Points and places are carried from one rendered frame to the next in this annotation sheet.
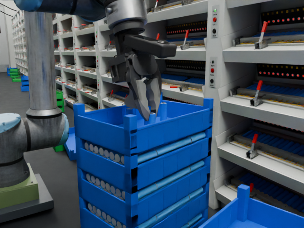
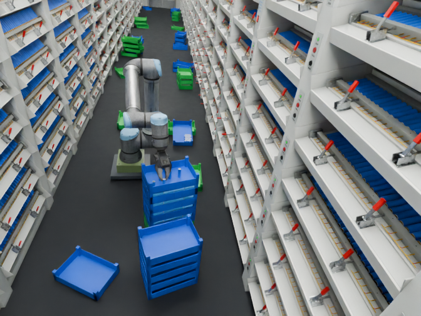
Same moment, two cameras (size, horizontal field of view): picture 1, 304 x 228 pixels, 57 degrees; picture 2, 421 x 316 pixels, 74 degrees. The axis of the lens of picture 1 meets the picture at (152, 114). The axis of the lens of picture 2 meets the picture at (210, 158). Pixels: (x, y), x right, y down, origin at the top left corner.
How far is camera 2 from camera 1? 1.22 m
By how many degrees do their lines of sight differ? 28
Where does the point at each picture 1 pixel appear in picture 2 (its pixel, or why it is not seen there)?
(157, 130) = (163, 187)
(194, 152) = (185, 193)
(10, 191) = (130, 166)
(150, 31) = not seen: hidden behind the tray
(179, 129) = (175, 186)
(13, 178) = (132, 160)
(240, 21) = not seen: hidden behind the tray
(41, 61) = (150, 108)
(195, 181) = (186, 202)
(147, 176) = (157, 200)
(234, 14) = not seen: hidden behind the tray
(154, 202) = (161, 207)
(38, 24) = (150, 89)
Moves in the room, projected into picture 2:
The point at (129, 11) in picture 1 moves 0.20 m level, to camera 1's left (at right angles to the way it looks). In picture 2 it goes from (158, 144) to (126, 134)
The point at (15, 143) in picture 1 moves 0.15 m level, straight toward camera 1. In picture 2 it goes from (134, 145) to (131, 156)
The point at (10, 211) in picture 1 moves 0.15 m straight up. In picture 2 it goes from (129, 175) to (128, 160)
